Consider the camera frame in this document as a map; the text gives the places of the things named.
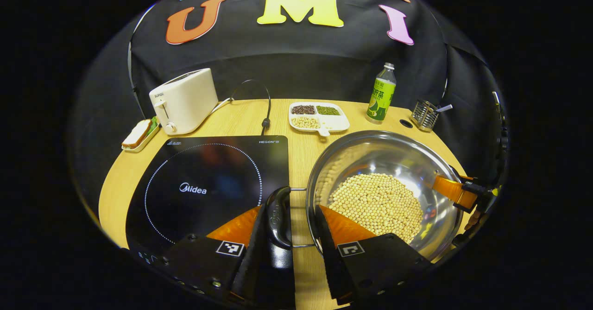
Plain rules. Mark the green label drink bottle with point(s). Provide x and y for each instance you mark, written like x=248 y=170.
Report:
x=381 y=97

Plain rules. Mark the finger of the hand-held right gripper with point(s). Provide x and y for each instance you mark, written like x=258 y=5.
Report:
x=476 y=221
x=454 y=190

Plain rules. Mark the pile of yellow soybeans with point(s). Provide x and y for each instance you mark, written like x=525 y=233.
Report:
x=375 y=203

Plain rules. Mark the black backdrop cloth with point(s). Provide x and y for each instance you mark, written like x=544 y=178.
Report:
x=287 y=60

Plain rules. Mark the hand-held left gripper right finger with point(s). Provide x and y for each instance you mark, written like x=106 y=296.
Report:
x=331 y=263

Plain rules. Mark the heap of green mung beans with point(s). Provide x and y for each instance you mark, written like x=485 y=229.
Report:
x=328 y=110

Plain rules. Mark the white toaster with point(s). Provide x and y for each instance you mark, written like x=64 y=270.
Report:
x=185 y=99

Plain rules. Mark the heap of red beans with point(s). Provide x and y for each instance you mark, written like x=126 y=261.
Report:
x=303 y=110

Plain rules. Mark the metal spoon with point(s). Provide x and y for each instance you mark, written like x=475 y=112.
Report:
x=444 y=108

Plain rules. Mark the white divided dish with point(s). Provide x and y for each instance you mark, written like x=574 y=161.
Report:
x=336 y=123

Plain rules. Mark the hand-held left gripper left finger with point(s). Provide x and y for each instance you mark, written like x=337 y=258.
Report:
x=250 y=263

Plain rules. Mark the stainless steel pot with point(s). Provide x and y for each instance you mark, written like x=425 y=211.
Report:
x=380 y=157

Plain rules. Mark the small soybean heap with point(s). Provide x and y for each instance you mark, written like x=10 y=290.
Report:
x=305 y=123

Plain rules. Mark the black induction cooktop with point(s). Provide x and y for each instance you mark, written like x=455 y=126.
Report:
x=204 y=161

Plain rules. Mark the metal mesh utensil holder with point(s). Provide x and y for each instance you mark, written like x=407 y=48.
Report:
x=424 y=115

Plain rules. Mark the sandwich with lettuce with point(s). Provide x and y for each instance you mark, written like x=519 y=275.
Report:
x=137 y=134

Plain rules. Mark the small white tray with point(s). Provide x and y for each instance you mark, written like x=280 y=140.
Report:
x=147 y=141

